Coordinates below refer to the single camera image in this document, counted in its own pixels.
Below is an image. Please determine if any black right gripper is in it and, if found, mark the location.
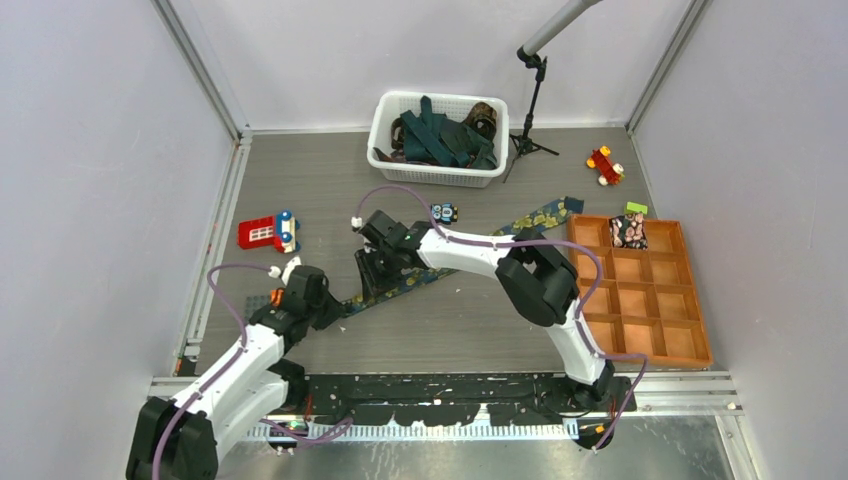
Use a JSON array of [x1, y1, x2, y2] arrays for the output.
[[356, 244, 406, 300]]

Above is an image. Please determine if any blue yellow floral tie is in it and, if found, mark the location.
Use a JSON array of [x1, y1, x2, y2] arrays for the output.
[[342, 196, 585, 318]]

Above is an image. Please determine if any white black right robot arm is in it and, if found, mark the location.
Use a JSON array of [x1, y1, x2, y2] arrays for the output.
[[351, 210, 614, 411]]

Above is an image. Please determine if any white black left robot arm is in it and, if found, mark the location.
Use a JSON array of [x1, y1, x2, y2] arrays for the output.
[[125, 258, 345, 479]]

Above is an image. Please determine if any orange grey toy block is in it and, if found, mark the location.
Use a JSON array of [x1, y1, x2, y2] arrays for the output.
[[244, 288, 284, 320]]

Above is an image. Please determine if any blue owl toy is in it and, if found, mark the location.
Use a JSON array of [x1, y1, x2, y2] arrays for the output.
[[430, 203, 459, 225]]

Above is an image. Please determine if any red toy house block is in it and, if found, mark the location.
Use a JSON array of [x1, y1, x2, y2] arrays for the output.
[[237, 209, 301, 254]]

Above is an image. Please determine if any dark floral tie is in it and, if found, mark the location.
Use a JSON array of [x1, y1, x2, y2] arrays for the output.
[[373, 147, 406, 163]]

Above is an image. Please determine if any dark green tie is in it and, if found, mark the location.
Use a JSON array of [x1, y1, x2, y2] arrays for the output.
[[391, 96, 497, 170]]

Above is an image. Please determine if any white plastic basket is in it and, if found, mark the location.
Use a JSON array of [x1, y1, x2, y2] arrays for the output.
[[367, 91, 510, 188]]

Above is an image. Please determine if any brown patterned rolled tie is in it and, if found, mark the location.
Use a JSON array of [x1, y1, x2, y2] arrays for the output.
[[463, 101, 498, 140]]

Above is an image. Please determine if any black tripod stand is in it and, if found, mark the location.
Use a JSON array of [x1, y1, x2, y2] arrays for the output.
[[503, 47, 560, 183]]

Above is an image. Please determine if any red toy car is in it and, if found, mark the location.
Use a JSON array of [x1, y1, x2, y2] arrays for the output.
[[586, 146, 625, 186]]

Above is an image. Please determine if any green toy block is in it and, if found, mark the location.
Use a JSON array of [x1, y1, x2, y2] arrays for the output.
[[624, 201, 649, 215]]

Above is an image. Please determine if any orange wooden compartment tray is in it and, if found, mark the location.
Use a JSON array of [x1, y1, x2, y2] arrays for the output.
[[566, 215, 714, 368]]

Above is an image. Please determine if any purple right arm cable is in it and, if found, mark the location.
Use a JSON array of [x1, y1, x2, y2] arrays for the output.
[[351, 184, 651, 453]]

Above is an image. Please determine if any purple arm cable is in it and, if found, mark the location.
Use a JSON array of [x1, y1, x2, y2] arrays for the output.
[[351, 184, 651, 453], [150, 261, 356, 480]]

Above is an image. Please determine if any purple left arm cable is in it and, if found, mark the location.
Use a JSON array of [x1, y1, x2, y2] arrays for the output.
[[150, 261, 356, 480]]

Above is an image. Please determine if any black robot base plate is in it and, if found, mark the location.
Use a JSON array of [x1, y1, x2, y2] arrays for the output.
[[283, 373, 631, 427]]

